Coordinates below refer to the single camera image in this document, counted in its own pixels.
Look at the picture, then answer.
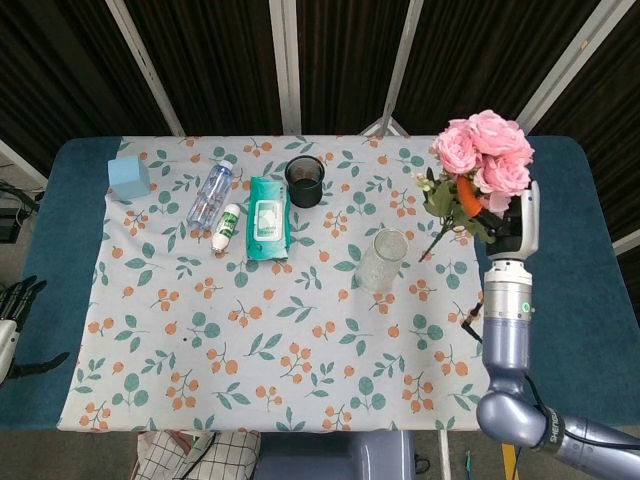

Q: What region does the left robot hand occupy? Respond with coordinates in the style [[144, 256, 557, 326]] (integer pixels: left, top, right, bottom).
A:
[[0, 278, 71, 386]]

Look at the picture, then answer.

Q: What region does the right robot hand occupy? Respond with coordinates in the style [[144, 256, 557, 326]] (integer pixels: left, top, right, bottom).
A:
[[455, 177, 542, 261]]

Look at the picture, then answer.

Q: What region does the pink artificial flower bouquet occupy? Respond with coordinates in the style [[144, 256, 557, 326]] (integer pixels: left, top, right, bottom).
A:
[[417, 109, 535, 263]]

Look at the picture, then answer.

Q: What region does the clear glass vase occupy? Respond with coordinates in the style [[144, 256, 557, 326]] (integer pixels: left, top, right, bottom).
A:
[[354, 228, 411, 294]]

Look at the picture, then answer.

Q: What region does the blue table mat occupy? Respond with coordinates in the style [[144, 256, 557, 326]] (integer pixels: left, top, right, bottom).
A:
[[0, 134, 623, 433]]

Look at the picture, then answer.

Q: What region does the light blue cube box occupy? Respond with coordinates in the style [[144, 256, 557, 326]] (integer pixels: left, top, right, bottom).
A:
[[107, 154, 152, 202]]

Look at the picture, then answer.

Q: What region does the dark glass cup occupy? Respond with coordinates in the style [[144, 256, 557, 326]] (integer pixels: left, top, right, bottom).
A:
[[284, 155, 326, 209]]

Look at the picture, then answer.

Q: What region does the checkered white bag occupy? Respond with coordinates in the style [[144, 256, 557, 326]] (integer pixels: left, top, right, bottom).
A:
[[130, 430, 262, 480]]

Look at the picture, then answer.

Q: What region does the small white green bottle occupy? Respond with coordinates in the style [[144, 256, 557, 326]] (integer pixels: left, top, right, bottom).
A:
[[210, 203, 242, 252]]

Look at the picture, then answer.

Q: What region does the clear plastic water bottle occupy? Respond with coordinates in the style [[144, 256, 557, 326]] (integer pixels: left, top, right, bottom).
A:
[[186, 159, 235, 232]]

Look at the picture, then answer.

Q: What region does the green wet wipes pack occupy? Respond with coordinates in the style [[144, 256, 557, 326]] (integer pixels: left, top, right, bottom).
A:
[[245, 176, 292, 262]]

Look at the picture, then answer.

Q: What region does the floral patterned tablecloth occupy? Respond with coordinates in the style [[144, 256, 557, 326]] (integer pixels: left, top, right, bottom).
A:
[[55, 134, 501, 433]]

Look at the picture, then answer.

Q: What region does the grey plastic stool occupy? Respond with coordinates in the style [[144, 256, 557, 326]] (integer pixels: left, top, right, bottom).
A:
[[254, 430, 417, 480]]

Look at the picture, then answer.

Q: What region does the white folding screen frame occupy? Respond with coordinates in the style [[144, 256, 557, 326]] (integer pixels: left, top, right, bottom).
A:
[[0, 0, 640, 256]]

